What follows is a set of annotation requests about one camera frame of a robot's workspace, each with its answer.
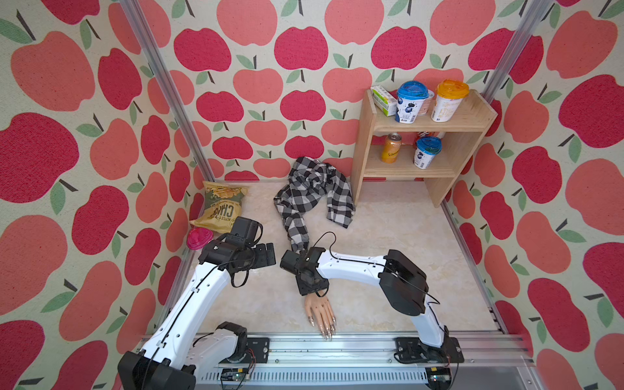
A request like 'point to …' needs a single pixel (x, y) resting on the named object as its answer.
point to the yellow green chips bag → (223, 205)
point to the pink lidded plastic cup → (198, 237)
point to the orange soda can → (391, 148)
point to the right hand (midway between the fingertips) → (308, 292)
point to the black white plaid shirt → (309, 180)
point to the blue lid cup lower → (426, 149)
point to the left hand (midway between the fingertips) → (263, 260)
